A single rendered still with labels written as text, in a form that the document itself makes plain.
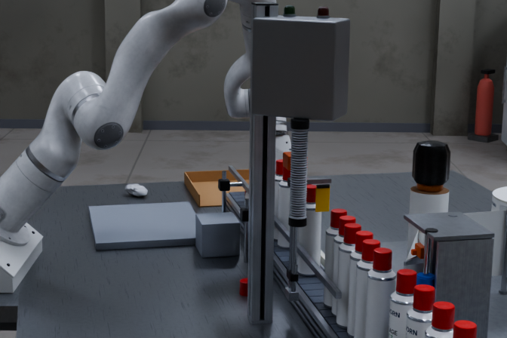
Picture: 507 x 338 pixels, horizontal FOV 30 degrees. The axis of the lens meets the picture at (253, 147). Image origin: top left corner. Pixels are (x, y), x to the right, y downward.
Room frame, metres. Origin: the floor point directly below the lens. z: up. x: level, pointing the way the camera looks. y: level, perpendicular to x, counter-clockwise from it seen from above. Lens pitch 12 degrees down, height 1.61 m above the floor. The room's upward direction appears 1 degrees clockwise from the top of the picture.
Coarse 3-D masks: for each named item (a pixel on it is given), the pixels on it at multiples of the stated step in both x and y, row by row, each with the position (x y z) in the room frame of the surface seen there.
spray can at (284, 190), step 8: (288, 176) 2.23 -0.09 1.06; (280, 184) 2.24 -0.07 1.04; (280, 192) 2.24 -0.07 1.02; (288, 192) 2.22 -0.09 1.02; (280, 200) 2.24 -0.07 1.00; (288, 200) 2.22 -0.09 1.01; (280, 208) 2.24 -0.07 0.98; (288, 208) 2.22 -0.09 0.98; (280, 216) 2.23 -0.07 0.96; (288, 216) 2.22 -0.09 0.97; (280, 232) 2.23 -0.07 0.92; (280, 240) 2.23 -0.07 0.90; (288, 248) 2.22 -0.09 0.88
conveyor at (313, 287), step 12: (240, 192) 2.76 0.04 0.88; (240, 204) 2.63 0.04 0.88; (276, 252) 2.20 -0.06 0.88; (288, 252) 2.20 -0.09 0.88; (288, 264) 2.11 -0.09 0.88; (300, 276) 2.03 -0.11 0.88; (312, 288) 1.96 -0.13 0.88; (312, 300) 1.88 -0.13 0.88; (324, 312) 1.82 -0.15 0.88; (348, 336) 1.70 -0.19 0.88
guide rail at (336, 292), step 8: (232, 168) 2.73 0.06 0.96; (240, 176) 2.64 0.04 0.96; (248, 192) 2.49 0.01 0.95; (280, 224) 2.16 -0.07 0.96; (288, 232) 2.10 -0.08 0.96; (288, 240) 2.07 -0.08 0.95; (304, 256) 1.94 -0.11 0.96; (312, 264) 1.88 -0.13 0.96; (320, 272) 1.83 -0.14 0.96; (328, 280) 1.78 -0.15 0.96; (328, 288) 1.76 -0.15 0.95; (336, 288) 1.74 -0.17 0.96; (336, 296) 1.72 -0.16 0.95
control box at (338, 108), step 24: (264, 24) 1.82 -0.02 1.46; (288, 24) 1.80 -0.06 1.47; (312, 24) 1.79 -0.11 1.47; (336, 24) 1.77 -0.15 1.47; (264, 48) 1.82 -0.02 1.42; (288, 48) 1.80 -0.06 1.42; (312, 48) 1.78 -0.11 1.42; (336, 48) 1.77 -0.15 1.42; (264, 72) 1.82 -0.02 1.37; (288, 72) 1.80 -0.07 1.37; (312, 72) 1.78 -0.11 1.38; (336, 72) 1.78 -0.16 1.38; (264, 96) 1.82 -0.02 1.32; (288, 96) 1.80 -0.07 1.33; (312, 96) 1.78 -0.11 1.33; (336, 96) 1.78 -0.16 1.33
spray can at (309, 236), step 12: (312, 192) 2.04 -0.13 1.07; (312, 204) 2.04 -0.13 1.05; (312, 216) 2.03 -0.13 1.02; (300, 228) 2.04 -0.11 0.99; (312, 228) 2.03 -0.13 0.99; (300, 240) 2.04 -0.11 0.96; (312, 240) 2.03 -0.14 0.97; (312, 252) 2.03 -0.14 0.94; (300, 264) 2.04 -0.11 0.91; (312, 276) 2.03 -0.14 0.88
